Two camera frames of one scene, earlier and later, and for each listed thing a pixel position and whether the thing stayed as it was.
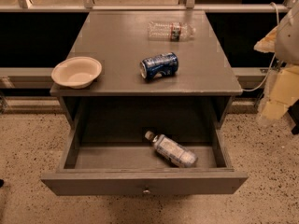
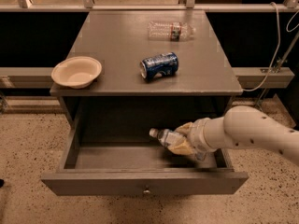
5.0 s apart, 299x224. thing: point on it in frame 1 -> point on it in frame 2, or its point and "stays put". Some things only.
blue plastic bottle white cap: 172,151 -> 164,135
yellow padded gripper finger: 267,44 -> 182,148
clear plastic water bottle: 163,31 stays put
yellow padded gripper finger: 284,89 -> 185,129
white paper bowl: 76,72 stays put
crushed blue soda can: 159,65 stays put
